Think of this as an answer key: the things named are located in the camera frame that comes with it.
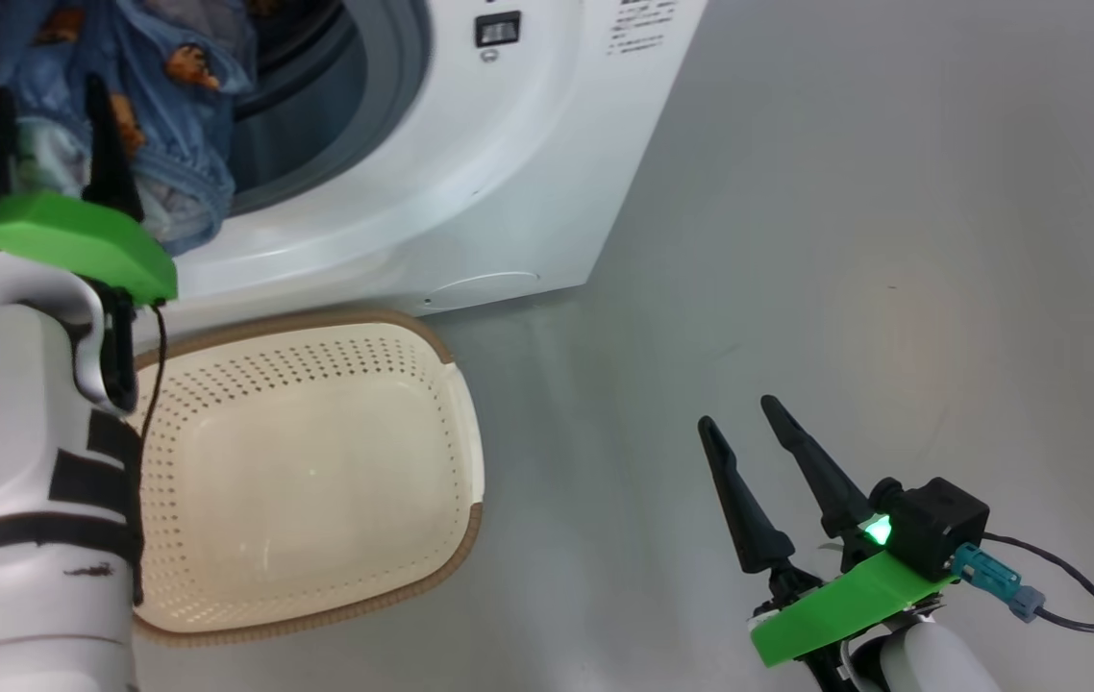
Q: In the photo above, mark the cream perforated laundry basket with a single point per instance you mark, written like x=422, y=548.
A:
x=316, y=481

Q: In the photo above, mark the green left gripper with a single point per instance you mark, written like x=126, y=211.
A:
x=66, y=235

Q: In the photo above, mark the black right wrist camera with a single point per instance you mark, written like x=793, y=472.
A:
x=936, y=524

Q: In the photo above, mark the white front-load washing machine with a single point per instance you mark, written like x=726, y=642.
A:
x=470, y=173

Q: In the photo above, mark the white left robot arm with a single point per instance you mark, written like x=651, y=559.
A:
x=9, y=432

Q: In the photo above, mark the teal right camera connector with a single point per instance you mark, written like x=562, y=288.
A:
x=994, y=577

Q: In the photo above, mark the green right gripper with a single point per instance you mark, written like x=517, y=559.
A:
x=845, y=610

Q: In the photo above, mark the blue cartoon print clothes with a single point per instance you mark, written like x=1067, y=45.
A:
x=172, y=106

